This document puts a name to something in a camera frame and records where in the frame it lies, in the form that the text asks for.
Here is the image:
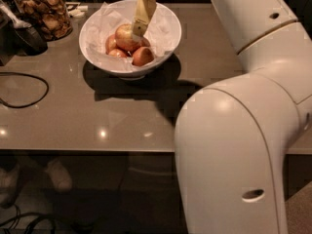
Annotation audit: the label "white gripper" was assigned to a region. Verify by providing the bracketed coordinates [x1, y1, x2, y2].
[132, 0, 157, 37]

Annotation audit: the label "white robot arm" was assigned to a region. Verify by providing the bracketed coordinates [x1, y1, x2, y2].
[175, 0, 312, 234]

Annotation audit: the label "white paper bowl liner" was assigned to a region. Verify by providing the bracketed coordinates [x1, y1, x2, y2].
[85, 2, 174, 72]

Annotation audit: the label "back right red apple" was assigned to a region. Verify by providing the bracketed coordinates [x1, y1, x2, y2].
[140, 37, 150, 47]

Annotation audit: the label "white ceramic bowl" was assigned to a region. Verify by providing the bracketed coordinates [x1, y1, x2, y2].
[78, 0, 182, 81]

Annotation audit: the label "front right red apple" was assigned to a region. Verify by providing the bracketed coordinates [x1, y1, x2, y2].
[133, 47, 154, 66]

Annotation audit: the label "front left red apple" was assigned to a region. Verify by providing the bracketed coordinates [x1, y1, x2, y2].
[108, 49, 128, 58]

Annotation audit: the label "small white packets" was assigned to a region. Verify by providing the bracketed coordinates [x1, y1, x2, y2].
[67, 4, 88, 19]

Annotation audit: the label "glass jar of dried chips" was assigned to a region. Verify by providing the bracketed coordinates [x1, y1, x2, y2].
[14, 0, 72, 41]

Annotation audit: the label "black coffee machine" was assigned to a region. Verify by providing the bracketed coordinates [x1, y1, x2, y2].
[0, 0, 48, 56]

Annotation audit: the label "white shoe right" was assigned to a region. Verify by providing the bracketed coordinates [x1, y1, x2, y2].
[45, 159, 72, 193]

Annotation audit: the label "white shoe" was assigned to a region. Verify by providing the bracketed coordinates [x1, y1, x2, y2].
[45, 159, 72, 193]
[0, 165, 20, 208]

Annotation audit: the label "white shoe left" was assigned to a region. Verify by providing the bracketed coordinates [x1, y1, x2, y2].
[0, 165, 20, 208]

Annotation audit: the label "black cable on table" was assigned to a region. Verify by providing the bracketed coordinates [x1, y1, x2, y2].
[0, 71, 50, 109]

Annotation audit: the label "black floor cables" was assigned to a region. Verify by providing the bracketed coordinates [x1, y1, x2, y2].
[0, 204, 98, 234]

